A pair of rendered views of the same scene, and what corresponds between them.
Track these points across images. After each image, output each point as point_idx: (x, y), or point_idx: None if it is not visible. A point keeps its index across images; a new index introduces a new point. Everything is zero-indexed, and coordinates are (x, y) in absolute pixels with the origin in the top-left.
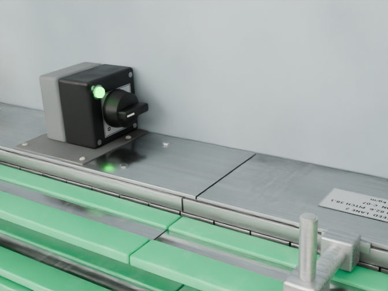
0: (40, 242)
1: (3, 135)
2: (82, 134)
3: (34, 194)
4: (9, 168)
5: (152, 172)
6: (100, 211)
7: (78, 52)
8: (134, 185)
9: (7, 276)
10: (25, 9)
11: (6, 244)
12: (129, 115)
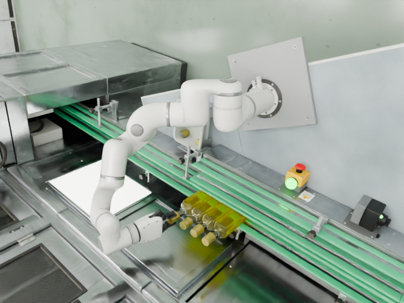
0: (347, 257)
1: (331, 214)
2: (368, 226)
3: (358, 247)
4: (340, 231)
5: (400, 250)
6: (386, 261)
7: (361, 189)
8: (396, 254)
9: (344, 270)
10: (341, 168)
11: (335, 255)
12: (388, 225)
